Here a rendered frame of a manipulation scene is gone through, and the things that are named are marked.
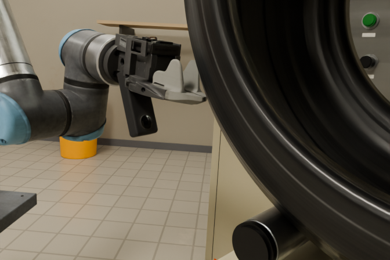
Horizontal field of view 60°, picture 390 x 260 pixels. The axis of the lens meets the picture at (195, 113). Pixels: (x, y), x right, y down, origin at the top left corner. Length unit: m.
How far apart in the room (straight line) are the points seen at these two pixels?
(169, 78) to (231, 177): 0.69
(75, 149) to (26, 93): 2.93
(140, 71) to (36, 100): 0.20
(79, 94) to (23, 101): 0.12
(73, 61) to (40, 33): 3.57
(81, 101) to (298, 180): 0.51
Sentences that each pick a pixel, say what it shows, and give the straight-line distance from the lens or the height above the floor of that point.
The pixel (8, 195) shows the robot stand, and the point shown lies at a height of 0.60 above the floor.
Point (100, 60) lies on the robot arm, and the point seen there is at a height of 1.05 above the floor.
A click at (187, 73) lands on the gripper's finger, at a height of 1.04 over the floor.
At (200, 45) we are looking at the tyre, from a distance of 0.31.
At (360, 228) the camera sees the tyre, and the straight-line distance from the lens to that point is 0.25.
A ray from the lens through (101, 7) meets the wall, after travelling 3.99.
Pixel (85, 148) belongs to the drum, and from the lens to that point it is 3.55.
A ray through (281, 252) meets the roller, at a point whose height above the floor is 0.90.
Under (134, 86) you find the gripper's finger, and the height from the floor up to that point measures 1.01.
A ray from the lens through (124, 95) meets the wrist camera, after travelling 0.58.
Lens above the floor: 1.06
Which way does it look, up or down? 9 degrees down
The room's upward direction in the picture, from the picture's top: 3 degrees clockwise
